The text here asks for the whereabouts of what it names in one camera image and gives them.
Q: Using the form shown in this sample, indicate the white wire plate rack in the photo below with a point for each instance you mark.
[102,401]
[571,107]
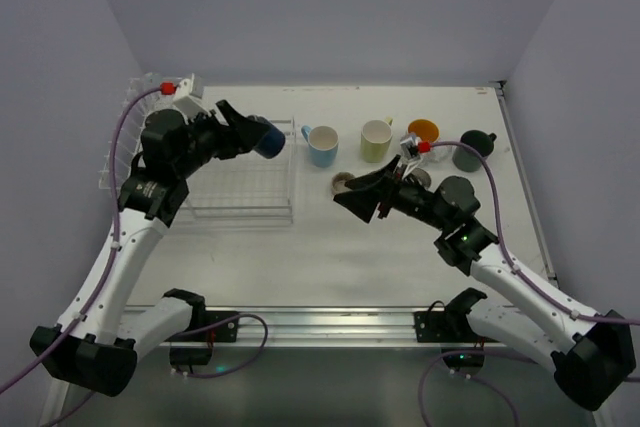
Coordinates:
[125,147]

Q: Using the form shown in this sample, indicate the white wire dish rack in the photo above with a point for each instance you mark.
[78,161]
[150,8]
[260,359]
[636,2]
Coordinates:
[247,191]

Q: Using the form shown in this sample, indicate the light blue mug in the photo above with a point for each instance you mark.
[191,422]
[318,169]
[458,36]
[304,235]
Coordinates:
[323,143]

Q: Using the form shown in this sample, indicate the cream brown mug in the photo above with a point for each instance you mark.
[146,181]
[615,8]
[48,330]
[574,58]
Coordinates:
[420,178]

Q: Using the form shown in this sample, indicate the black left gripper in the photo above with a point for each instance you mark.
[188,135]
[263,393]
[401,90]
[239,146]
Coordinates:
[223,126]

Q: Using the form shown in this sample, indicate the dark teal wave mug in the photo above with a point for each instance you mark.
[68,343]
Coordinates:
[475,144]

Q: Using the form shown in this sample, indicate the clear glass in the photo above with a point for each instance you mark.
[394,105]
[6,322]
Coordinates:
[151,81]

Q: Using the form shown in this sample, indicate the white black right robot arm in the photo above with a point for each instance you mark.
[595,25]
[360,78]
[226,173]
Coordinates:
[589,353]

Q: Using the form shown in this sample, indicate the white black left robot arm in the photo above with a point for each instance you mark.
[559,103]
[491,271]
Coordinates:
[90,346]

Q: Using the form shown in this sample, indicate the white patterned orange-inside mug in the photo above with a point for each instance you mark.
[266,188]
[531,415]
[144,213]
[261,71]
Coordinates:
[428,131]

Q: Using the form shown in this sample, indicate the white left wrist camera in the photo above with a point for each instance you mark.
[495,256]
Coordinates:
[188,96]

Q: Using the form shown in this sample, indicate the dark blue mug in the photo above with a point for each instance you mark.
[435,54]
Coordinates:
[272,143]

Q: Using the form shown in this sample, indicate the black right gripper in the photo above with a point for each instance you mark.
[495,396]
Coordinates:
[386,195]

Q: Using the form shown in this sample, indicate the aluminium mounting rail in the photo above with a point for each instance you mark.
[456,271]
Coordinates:
[334,327]

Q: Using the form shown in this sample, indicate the speckled beige small cup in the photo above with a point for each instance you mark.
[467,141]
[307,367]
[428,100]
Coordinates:
[339,182]

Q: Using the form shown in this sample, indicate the pale yellow mug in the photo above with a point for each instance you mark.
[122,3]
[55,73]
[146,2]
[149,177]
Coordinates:
[376,136]

